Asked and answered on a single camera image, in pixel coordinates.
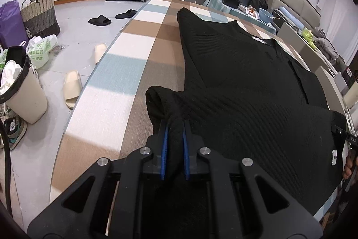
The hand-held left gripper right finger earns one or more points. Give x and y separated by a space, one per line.
186 156

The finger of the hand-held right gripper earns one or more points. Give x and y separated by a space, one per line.
348 138

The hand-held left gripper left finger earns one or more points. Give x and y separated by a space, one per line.
165 153

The black knit sweater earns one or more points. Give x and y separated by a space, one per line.
237 87

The grey padded clothes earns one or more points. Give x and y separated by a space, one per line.
327 45

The person's right hand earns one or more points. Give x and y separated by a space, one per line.
349 164

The plaid tablecloth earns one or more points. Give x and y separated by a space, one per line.
112 115

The grey low cabinet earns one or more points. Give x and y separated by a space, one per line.
307 59

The yellow-green toy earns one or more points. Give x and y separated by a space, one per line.
309 37

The beige slipper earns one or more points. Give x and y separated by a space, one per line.
100 52
72 87

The blue rolled pillow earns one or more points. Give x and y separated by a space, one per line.
286 16

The black slipper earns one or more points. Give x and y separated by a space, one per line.
99 21
126 14

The blue bowl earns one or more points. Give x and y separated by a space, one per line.
266 15

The cream trash bin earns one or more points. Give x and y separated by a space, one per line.
26 100

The sneaker on floor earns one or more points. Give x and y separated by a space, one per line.
15 132

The small table with teal cloth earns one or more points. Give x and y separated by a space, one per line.
214 2

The red food packet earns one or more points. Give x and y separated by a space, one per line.
251 12

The green printed plastic bag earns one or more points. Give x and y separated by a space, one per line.
42 51

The small black bin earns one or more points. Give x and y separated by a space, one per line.
230 1

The wicker laundry basket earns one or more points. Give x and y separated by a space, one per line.
39 17

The purple plastic bag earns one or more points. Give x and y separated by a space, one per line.
9 23

